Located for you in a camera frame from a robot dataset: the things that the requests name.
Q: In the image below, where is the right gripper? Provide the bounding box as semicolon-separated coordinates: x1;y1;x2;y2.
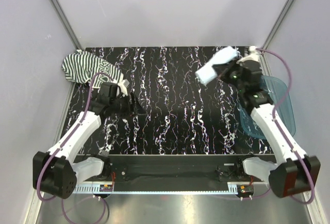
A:
213;57;245;93

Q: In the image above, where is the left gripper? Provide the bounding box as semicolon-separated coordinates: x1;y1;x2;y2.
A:
110;92;146;119

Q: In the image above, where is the light blue towel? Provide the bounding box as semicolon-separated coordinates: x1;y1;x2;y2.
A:
195;46;240;86

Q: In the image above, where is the green white striped towel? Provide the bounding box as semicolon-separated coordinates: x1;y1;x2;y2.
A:
61;50;124;88

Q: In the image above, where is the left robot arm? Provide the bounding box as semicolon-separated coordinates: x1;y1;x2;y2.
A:
32;83;146;199

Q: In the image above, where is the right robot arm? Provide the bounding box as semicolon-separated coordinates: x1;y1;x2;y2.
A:
212;60;321;203

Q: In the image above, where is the black marbled table mat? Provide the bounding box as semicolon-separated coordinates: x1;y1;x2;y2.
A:
57;45;274;155

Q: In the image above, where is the blue transparent plastic bin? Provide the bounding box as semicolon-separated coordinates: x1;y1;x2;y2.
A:
238;76;296;139

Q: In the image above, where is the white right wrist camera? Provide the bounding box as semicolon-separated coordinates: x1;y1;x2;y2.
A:
237;46;260;64

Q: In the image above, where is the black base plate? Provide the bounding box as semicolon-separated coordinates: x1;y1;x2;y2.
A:
77;153;276;183

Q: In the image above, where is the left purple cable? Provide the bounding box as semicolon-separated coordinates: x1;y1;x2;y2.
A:
36;72;117;222

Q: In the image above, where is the purple cable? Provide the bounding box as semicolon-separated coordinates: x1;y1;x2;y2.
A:
254;48;316;204
36;72;117;222

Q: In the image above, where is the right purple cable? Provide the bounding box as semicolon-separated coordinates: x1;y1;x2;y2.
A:
254;48;316;204

